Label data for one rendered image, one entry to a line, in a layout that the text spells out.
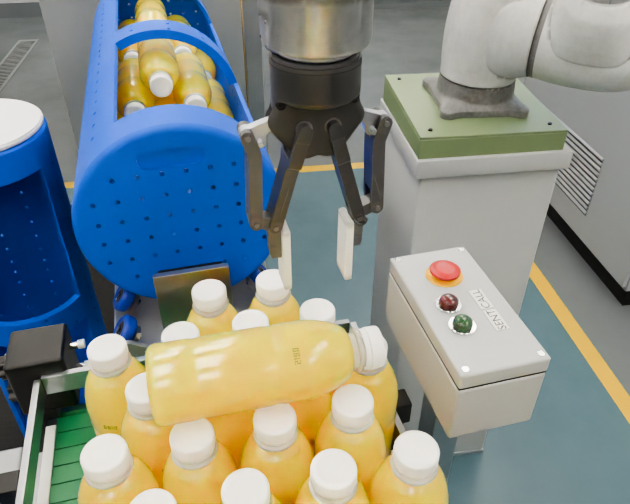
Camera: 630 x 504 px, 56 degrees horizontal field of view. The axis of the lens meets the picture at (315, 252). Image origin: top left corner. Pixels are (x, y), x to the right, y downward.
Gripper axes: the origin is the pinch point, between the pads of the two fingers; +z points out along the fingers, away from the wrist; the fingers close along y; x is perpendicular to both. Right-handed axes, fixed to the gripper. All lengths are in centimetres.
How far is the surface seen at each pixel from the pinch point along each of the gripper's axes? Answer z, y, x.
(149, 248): 13.2, 17.4, -23.8
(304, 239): 119, -39, -165
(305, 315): 8.0, 1.1, 0.3
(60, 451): 29.0, 31.4, -5.3
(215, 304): 8.8, 10.2, -4.8
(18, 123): 15, 41, -77
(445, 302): 7.9, -14.2, 2.3
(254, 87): 47, -20, -165
